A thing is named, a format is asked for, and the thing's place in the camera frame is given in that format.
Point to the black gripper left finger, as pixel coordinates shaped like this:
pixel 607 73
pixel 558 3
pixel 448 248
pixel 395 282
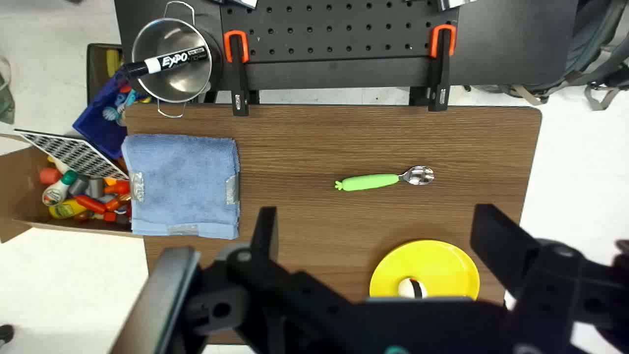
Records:
pixel 263 233

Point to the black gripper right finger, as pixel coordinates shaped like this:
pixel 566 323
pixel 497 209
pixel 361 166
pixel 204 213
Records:
pixel 503 243

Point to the blue towel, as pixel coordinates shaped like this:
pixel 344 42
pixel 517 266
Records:
pixel 179 187

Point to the yellow round plate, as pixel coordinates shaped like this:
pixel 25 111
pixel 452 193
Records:
pixel 434 262

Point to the small white ball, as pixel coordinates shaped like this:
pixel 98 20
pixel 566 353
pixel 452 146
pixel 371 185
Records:
pixel 411 288

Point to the stainless steel pot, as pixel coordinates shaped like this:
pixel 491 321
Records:
pixel 177 89

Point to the orange black bar clamp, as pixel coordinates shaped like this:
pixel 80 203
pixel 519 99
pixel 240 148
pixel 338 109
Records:
pixel 236 66
pixel 440 66

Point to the black Expo marker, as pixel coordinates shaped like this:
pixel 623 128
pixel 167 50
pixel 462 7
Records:
pixel 167 62

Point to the blue plastic bin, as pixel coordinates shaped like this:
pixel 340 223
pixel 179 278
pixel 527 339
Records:
pixel 98 125

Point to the grey striped cloth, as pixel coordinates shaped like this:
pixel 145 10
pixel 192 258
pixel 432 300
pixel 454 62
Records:
pixel 74 152

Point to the black perforated breadboard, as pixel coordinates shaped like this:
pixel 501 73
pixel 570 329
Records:
pixel 340 32

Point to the cardboard box of toys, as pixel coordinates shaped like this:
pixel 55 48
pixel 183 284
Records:
pixel 19 189

